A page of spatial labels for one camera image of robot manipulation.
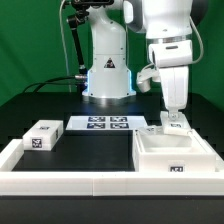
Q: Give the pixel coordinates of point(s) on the white cabinet top block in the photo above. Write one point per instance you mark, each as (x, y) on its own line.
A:
(43, 135)

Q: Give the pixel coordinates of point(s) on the white cabinet door panel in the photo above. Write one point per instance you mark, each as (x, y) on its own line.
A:
(180, 126)
(151, 130)

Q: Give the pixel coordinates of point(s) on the white base tag plate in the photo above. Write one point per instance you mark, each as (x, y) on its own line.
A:
(105, 122)

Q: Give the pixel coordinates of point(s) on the white obstacle wall fence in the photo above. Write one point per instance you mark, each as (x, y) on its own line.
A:
(102, 183)

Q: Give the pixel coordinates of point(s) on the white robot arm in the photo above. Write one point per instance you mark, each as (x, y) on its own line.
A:
(136, 42)

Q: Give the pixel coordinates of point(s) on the white cabinet body box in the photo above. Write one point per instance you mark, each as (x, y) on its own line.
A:
(171, 153)

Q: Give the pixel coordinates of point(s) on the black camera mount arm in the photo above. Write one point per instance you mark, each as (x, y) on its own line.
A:
(79, 18)

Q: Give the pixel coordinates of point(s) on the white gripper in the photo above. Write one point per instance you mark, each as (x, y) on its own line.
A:
(171, 61)

